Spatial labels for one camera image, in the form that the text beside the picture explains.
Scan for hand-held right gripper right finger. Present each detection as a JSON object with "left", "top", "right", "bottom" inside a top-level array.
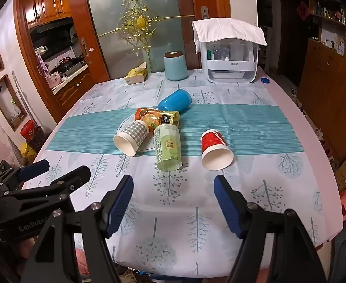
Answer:
[{"left": 214, "top": 175, "right": 330, "bottom": 283}]

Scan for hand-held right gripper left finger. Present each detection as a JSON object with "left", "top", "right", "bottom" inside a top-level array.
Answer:
[{"left": 20, "top": 175, "right": 134, "bottom": 283}]

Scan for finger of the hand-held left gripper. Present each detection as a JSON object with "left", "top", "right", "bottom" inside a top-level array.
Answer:
[
  {"left": 0, "top": 166, "right": 91, "bottom": 205},
  {"left": 0, "top": 159, "right": 50, "bottom": 187}
]

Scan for red paper cup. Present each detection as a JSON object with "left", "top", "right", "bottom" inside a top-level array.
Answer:
[{"left": 201, "top": 129, "right": 234, "bottom": 171}]

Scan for grey checked paper cup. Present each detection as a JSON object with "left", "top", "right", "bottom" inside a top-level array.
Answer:
[{"left": 113, "top": 120, "right": 149, "bottom": 157}]

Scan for green printed cup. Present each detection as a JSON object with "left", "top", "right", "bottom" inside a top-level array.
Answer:
[{"left": 153, "top": 123, "right": 183, "bottom": 172}]

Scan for orange printed cup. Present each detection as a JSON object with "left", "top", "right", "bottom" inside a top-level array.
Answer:
[{"left": 134, "top": 108, "right": 181, "bottom": 129}]

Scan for blue plastic cup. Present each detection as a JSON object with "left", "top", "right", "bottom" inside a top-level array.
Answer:
[{"left": 157, "top": 89, "right": 193, "bottom": 114}]

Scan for yellow bag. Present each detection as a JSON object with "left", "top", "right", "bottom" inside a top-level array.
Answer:
[{"left": 20, "top": 143, "right": 37, "bottom": 158}]

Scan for tree print tablecloth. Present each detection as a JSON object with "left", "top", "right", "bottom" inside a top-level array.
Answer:
[{"left": 23, "top": 68, "right": 330, "bottom": 279}]

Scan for red round tin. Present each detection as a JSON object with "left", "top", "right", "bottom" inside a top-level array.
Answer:
[{"left": 20, "top": 119, "right": 42, "bottom": 140}]

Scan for wooden kitchen counter cabinet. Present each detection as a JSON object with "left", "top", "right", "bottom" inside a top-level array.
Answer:
[{"left": 54, "top": 65, "right": 92, "bottom": 107}]

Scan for pink hanging cloth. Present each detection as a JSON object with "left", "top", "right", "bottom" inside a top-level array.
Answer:
[{"left": 37, "top": 54, "right": 48, "bottom": 79}]

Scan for yellow tissue box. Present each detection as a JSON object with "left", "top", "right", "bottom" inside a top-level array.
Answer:
[{"left": 124, "top": 62, "right": 149, "bottom": 85}]

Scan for white storage organiser box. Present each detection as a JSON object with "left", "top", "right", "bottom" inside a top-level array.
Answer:
[{"left": 201, "top": 40, "right": 260, "bottom": 83}]

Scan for black range hood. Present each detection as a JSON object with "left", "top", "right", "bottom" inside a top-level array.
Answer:
[{"left": 29, "top": 18, "right": 75, "bottom": 34}]

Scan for light blue canister brown lid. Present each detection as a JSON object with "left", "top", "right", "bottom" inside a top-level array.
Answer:
[{"left": 164, "top": 51, "right": 188, "bottom": 81}]

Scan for glass door with gold ornament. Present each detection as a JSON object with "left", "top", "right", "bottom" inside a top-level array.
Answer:
[{"left": 83, "top": 0, "right": 195, "bottom": 80}]

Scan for white cloth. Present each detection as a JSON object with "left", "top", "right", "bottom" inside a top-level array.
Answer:
[{"left": 192, "top": 18, "right": 268, "bottom": 55}]

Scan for wooden shelf with items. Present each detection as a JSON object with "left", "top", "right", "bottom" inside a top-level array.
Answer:
[{"left": 305, "top": 0, "right": 346, "bottom": 56}]

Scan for wooden kitchen wall cabinets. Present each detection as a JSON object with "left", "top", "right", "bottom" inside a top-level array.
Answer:
[{"left": 23, "top": 0, "right": 73, "bottom": 25}]

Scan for red wall decoration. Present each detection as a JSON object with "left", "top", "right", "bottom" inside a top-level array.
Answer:
[{"left": 296, "top": 1, "right": 309, "bottom": 21}]

